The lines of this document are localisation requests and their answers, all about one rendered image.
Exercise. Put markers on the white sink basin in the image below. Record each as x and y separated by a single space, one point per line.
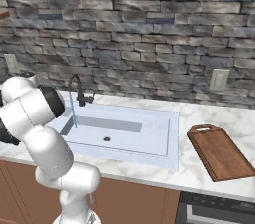
132 135

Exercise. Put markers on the black sink faucet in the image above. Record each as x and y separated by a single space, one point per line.
80 97

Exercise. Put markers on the blue water stream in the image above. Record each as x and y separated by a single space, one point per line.
73 110

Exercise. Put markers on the brown base cabinets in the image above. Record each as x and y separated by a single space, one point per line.
132 203

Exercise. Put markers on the brown wooden cutting board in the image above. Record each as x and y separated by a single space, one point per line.
220 152

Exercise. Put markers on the black dishwasher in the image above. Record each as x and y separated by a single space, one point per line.
215 209

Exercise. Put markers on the white wall outlet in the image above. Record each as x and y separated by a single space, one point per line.
219 79
12 63

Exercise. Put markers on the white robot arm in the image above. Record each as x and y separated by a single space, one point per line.
50 155

